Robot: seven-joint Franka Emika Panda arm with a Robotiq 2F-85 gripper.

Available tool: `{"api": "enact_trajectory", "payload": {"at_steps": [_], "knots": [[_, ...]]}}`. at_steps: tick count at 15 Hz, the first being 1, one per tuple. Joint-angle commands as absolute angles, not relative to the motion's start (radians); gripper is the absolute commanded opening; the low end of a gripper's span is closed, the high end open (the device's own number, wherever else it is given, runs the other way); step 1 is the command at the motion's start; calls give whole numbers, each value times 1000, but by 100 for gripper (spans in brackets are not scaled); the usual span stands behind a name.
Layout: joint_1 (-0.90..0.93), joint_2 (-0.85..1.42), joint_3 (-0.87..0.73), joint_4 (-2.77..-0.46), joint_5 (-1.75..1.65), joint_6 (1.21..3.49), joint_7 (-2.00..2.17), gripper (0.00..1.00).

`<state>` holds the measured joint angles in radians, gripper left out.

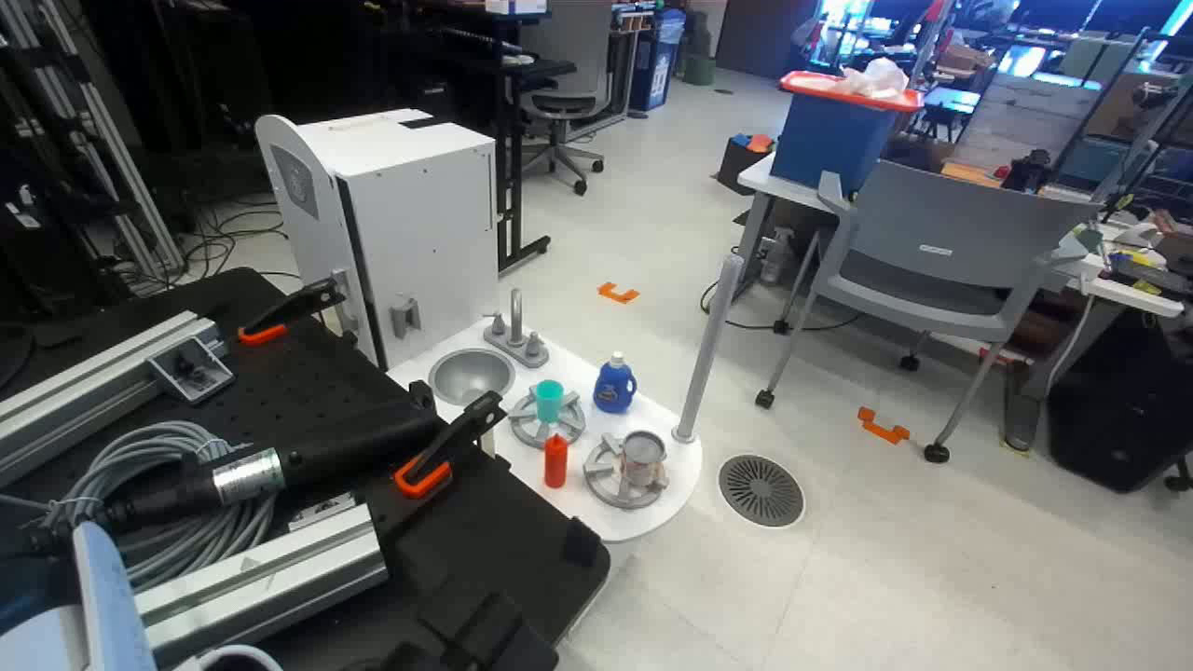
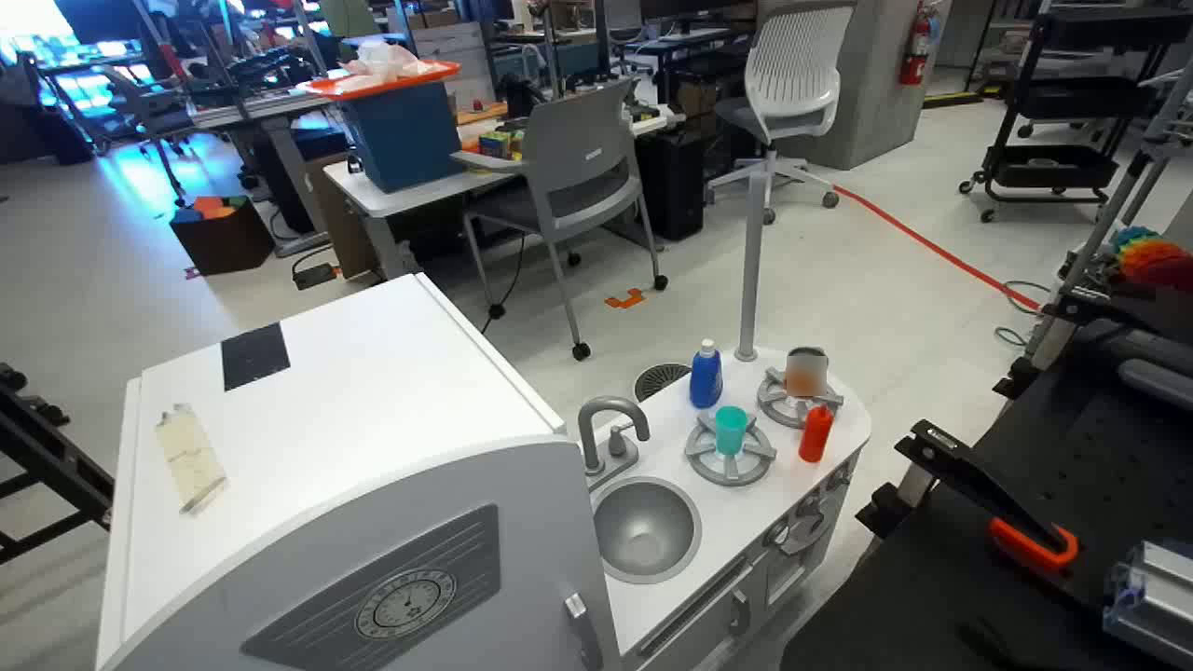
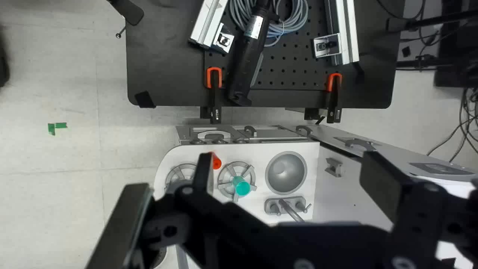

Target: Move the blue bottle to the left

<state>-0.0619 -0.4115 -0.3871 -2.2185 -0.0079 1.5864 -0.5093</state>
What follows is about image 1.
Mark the black case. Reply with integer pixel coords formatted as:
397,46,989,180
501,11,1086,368
0,266,615,671

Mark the aluminium extrusion bar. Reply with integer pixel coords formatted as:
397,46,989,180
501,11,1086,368
127,496,391,663
0,309,233,492

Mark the grey coiled cable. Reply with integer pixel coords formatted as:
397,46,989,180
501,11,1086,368
35,417,283,591

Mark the grey toy sink basin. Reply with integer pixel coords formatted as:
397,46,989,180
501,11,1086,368
426,344,519,409

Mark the grey toy faucet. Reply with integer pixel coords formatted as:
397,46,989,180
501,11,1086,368
481,286,553,371

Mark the silver toy metal cup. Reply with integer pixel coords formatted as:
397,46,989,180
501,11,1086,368
615,429,667,496

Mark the teal toy cup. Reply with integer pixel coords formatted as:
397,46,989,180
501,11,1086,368
532,378,571,426

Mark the blue trash bin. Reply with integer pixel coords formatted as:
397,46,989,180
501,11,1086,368
625,4,688,120

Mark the white toy kitchen counter board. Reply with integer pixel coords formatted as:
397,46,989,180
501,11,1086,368
389,314,704,545

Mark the black clamp orange handle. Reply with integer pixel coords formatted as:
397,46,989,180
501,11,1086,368
233,273,352,352
389,388,512,503

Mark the white table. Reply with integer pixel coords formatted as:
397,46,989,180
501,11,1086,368
1067,221,1188,329

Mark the blue toy detergent bottle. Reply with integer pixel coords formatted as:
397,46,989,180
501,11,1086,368
590,352,642,417

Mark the grey toy stove burner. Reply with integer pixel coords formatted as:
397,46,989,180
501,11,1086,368
506,383,590,452
576,429,675,514

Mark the black desk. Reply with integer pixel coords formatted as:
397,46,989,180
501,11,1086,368
407,22,554,276

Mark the black office chair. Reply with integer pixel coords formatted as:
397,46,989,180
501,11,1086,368
513,0,615,196

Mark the black cable connector metal collar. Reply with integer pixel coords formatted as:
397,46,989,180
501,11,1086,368
104,442,303,534

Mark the white toy kitchen cabinet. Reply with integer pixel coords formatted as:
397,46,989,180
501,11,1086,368
253,104,504,371

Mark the aluminium frame stand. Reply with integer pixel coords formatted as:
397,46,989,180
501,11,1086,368
0,0,189,283

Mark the blue bin red lid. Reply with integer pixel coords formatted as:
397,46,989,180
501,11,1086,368
769,67,929,200

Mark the grey plastic chair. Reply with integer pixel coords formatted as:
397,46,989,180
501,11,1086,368
752,158,1105,466

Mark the round metal floor drain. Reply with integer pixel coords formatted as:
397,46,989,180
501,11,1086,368
714,452,804,531

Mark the grey support pole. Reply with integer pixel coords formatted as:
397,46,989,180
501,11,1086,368
672,246,748,446

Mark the orange toy bottle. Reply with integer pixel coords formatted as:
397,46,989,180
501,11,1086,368
539,434,571,492

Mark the black orange bag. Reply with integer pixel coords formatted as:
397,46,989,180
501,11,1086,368
711,127,777,196

